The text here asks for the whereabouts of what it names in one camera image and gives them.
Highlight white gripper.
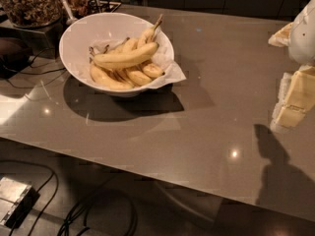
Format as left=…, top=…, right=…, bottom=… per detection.
left=268, top=0, right=315, bottom=132

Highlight small right yellow banana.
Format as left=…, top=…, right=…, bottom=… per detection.
left=142, top=63, right=164, bottom=79

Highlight upright yellow banana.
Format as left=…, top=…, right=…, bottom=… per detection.
left=137, top=15, right=162, bottom=48

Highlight white ceramic bowl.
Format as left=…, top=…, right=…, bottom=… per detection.
left=58, top=12, right=175, bottom=98

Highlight white paper liner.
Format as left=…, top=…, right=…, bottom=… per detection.
left=90, top=31, right=185, bottom=93

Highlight white scoop utensil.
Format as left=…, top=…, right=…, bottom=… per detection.
left=60, top=0, right=77, bottom=26

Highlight glass jar of nuts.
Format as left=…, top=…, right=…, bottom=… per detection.
left=0, top=0, right=61, bottom=29

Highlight silver metal box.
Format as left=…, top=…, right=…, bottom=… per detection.
left=0, top=177, right=32, bottom=228

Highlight black floor cables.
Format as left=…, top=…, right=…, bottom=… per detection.
left=0, top=160, right=139, bottom=236

